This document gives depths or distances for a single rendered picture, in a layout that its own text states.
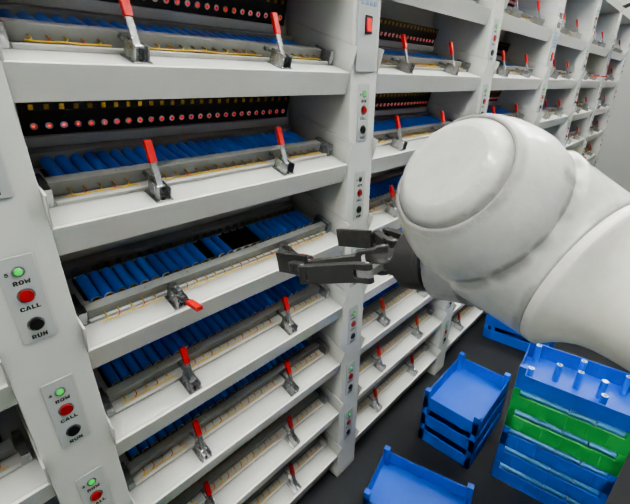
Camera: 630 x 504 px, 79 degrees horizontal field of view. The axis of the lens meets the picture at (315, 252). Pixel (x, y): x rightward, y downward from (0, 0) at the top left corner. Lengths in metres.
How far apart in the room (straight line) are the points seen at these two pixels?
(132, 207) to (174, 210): 0.06
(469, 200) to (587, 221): 0.06
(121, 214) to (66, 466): 0.41
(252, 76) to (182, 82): 0.13
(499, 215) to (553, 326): 0.08
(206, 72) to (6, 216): 0.33
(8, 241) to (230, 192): 0.32
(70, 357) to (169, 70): 0.44
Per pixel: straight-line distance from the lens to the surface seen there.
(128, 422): 0.82
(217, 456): 0.98
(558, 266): 0.24
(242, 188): 0.72
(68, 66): 0.59
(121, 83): 0.61
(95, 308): 0.71
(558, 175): 0.23
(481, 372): 1.75
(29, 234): 0.60
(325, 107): 0.95
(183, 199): 0.66
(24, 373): 0.67
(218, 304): 0.77
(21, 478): 0.81
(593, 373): 1.55
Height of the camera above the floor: 1.25
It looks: 24 degrees down
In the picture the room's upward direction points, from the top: straight up
